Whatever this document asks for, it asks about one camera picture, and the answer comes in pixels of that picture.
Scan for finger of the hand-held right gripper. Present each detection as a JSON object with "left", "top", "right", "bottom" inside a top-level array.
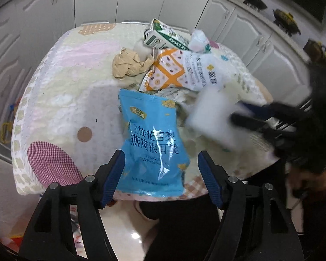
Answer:
[
  {"left": 235, "top": 101, "right": 298, "bottom": 120},
  {"left": 230, "top": 113, "right": 298, "bottom": 143}
]

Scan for crumpled brown paper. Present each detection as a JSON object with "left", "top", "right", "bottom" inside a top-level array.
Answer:
[{"left": 112, "top": 47, "right": 154, "bottom": 79}]

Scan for white kitchen cabinets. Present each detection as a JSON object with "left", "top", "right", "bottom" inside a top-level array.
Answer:
[{"left": 0, "top": 0, "right": 316, "bottom": 165}]

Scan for white plastic bag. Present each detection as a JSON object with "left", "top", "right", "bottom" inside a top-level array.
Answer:
[{"left": 189, "top": 28, "right": 220, "bottom": 54}]

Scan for orange and white snack bag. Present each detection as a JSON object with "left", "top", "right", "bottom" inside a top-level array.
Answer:
[{"left": 139, "top": 47, "right": 254, "bottom": 93}]

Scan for yellow lidded pot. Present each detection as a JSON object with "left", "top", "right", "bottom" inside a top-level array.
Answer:
[{"left": 272, "top": 8, "right": 302, "bottom": 36}]

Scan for dark brown pot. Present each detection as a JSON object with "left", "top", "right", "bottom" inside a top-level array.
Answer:
[{"left": 304, "top": 39, "right": 326, "bottom": 61}]

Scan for yellow plastic item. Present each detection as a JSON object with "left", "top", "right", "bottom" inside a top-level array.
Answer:
[{"left": 0, "top": 122, "right": 15, "bottom": 143}]

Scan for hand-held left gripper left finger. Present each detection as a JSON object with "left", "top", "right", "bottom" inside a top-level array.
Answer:
[{"left": 18, "top": 149, "right": 126, "bottom": 261}]

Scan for green and white milk carton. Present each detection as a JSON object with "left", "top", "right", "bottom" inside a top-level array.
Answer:
[{"left": 143, "top": 18, "right": 191, "bottom": 51}]

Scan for blue snack packet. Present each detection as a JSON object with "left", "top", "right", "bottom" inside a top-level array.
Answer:
[{"left": 117, "top": 88, "right": 191, "bottom": 198}]

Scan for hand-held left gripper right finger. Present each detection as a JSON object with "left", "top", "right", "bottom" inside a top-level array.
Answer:
[{"left": 198, "top": 150, "right": 306, "bottom": 261}]

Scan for white packet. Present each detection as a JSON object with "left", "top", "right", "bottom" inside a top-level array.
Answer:
[{"left": 186, "top": 85, "right": 251, "bottom": 153}]

